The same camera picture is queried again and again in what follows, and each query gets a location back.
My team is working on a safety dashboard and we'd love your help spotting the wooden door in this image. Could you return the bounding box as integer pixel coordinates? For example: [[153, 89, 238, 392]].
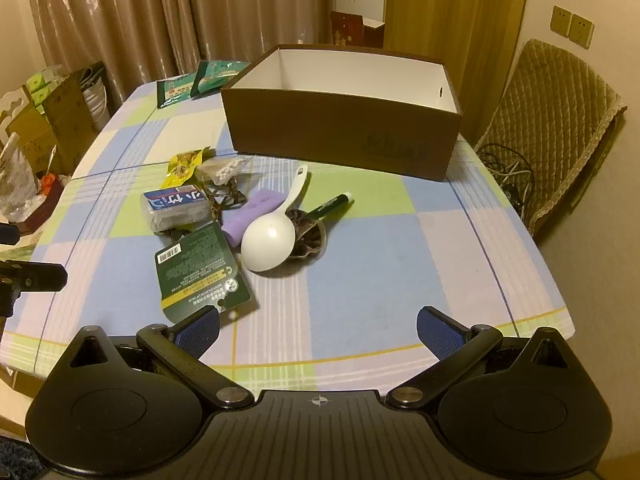
[[382, 0, 531, 66]]

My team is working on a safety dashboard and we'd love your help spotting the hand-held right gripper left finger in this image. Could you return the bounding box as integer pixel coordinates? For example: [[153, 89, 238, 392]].
[[64, 305, 253, 411]]

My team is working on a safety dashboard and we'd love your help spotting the red gift box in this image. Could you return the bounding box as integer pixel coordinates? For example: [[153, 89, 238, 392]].
[[330, 10, 386, 50]]

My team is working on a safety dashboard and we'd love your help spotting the green tea packet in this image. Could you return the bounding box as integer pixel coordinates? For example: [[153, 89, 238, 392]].
[[190, 60, 251, 97], [156, 76, 198, 109]]

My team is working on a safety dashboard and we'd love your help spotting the brown cardboard box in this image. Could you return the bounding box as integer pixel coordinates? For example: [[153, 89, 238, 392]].
[[220, 45, 463, 182]]

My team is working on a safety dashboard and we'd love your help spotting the stack of green packages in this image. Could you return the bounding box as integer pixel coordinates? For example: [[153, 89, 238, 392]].
[[25, 67, 63, 106]]

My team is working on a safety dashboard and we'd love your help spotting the bag of cotton swabs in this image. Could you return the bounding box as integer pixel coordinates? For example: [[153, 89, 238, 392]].
[[195, 155, 253, 186]]

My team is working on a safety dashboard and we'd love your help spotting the yellow snack packet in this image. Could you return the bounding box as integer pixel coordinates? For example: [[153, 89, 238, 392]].
[[162, 147, 212, 192]]

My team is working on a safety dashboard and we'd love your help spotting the leopard print hair claw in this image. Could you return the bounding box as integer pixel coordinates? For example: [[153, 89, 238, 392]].
[[205, 180, 248, 221]]

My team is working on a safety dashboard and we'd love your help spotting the white rice spoon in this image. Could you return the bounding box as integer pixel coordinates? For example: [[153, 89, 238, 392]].
[[240, 165, 309, 272]]

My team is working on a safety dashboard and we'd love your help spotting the plain cardboard carton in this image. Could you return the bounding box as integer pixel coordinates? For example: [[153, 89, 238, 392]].
[[10, 72, 101, 176]]

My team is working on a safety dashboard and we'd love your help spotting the purple cream tube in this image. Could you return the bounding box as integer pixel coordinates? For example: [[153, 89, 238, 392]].
[[222, 188, 285, 249]]

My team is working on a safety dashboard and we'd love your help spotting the beige curtain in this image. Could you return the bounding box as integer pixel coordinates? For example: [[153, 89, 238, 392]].
[[25, 0, 333, 106]]

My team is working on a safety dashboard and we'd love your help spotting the brown velvet scrunchie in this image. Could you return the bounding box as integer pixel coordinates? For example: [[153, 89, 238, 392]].
[[285, 208, 327, 260]]

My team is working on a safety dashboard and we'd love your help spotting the clear plastic bag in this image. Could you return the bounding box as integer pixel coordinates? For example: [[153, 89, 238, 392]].
[[0, 132, 40, 221]]

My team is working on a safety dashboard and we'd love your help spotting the black power cable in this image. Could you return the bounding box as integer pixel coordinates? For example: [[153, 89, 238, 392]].
[[475, 142, 532, 211]]

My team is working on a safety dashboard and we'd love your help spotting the chair with quilted cover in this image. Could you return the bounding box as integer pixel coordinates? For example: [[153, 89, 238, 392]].
[[472, 38, 628, 238]]

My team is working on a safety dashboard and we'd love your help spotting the blue tissue packet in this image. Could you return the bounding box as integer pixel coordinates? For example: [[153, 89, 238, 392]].
[[140, 185, 211, 233]]

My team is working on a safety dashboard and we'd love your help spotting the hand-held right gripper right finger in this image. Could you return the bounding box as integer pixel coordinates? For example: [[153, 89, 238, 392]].
[[386, 305, 581, 408]]

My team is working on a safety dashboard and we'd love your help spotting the green lip balm stick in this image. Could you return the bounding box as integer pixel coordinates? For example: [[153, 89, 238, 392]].
[[305, 193, 355, 222]]

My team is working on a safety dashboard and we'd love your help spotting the dark green card packet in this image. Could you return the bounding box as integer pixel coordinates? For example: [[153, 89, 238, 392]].
[[154, 221, 259, 327]]

